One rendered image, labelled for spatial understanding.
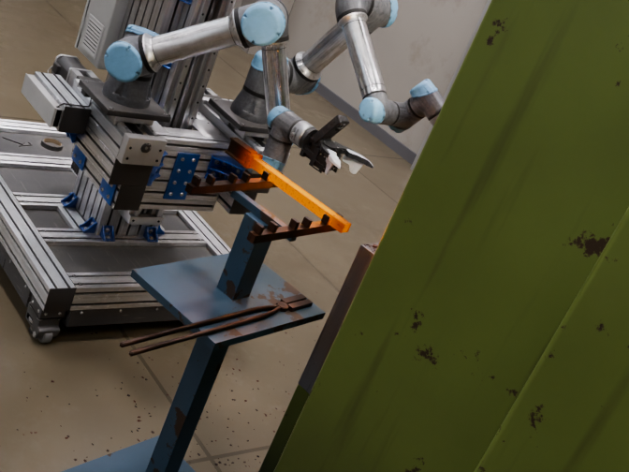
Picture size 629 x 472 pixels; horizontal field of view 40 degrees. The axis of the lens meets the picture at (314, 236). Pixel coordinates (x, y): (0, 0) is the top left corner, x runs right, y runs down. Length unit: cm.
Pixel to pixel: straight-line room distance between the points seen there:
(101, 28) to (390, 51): 366
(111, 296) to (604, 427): 189
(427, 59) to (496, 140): 467
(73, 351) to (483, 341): 167
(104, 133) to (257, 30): 63
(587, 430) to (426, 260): 46
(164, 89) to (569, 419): 191
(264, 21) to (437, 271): 104
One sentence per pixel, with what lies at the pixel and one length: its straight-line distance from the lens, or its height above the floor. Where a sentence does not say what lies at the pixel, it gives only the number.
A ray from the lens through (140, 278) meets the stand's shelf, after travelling 207.
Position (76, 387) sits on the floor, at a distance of 287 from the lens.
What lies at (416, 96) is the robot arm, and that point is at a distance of 268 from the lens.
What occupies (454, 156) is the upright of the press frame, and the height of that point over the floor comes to 131.
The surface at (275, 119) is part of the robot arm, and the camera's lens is 260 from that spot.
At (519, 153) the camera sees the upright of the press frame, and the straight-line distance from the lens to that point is 163.
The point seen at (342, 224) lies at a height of 99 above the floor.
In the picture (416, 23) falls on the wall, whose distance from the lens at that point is 644.
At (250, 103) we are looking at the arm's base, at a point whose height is 87.
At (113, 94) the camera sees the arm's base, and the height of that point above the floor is 84.
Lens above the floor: 174
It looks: 23 degrees down
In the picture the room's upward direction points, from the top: 23 degrees clockwise
